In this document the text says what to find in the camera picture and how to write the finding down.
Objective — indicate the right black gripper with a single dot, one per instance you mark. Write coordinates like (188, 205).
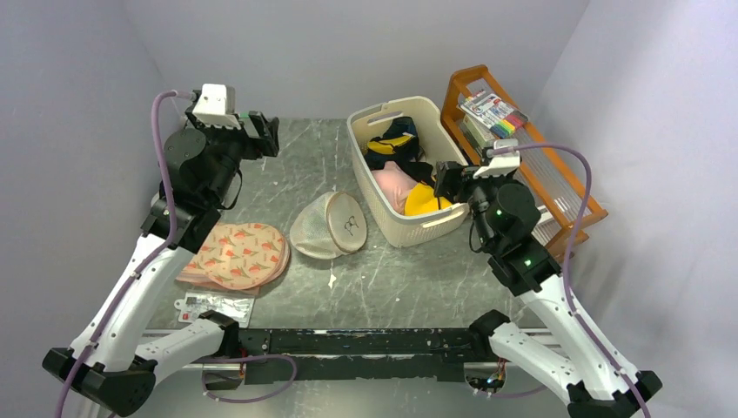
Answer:
(452, 172)

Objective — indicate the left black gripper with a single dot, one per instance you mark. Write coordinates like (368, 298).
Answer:
(265, 144)

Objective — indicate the white mesh laundry bag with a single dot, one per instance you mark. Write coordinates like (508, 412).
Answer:
(331, 226)

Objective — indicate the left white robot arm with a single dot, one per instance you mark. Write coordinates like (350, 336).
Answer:
(107, 363)

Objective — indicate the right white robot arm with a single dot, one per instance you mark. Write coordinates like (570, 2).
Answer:
(589, 376)

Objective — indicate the yellow bra in basket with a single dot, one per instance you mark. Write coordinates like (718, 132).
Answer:
(421, 200)

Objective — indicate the cream plastic laundry basket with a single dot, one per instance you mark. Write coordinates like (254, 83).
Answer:
(400, 230)

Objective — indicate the pink bra in basket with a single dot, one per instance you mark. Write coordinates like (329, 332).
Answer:
(395, 185)

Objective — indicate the floral pink laundry bag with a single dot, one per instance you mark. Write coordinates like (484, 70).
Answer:
(238, 257)

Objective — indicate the black yellow garment in basket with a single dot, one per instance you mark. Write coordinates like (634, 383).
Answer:
(399, 143)

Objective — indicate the coloured marker pen pack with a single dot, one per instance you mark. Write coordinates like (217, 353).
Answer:
(495, 114)

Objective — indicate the orange wooden rack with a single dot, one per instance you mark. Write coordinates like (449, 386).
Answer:
(557, 191)

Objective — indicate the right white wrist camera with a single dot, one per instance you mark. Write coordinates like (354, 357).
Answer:
(500, 159)

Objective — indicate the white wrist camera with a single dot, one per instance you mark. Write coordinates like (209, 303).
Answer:
(215, 107)
(500, 159)

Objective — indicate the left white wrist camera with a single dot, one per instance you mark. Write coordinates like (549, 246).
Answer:
(215, 107)

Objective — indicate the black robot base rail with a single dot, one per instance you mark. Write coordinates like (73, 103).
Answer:
(447, 354)

